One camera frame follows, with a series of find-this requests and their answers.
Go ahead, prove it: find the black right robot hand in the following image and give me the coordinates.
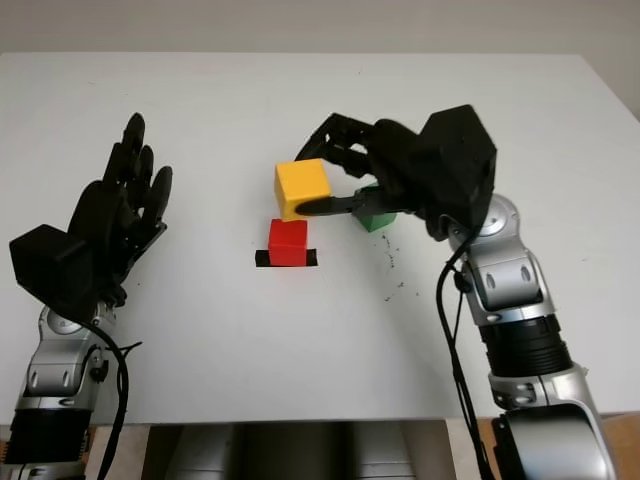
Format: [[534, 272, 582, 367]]
[[293, 112, 444, 239]]

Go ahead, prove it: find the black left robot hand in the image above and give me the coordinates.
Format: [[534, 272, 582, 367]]
[[67, 112, 174, 306]]

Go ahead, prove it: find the green cube block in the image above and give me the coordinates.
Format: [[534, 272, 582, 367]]
[[351, 182, 399, 234]]

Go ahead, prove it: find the yellow cube block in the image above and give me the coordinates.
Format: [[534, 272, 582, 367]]
[[274, 158, 332, 222]]

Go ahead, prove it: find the red cube block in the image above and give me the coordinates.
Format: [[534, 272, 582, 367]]
[[267, 218, 308, 267]]

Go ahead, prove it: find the black tape strip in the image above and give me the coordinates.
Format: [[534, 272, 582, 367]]
[[254, 247, 320, 269]]

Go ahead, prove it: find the dark grey robot torso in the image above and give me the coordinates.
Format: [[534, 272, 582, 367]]
[[142, 422, 454, 480]]

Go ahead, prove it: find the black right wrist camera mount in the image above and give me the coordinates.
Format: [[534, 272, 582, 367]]
[[414, 104, 497, 236]]

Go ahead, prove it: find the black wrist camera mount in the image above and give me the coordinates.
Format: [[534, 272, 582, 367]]
[[8, 224, 96, 321], [414, 104, 497, 236]]

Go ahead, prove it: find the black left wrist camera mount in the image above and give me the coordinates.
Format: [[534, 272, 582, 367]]
[[8, 224, 96, 321]]

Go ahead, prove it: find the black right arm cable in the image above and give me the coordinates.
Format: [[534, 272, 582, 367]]
[[435, 234, 494, 480]]

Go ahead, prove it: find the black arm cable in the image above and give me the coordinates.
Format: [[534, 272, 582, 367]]
[[74, 319, 144, 480], [435, 234, 494, 480]]

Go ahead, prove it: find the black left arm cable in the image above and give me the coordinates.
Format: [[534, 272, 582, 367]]
[[74, 319, 144, 480]]

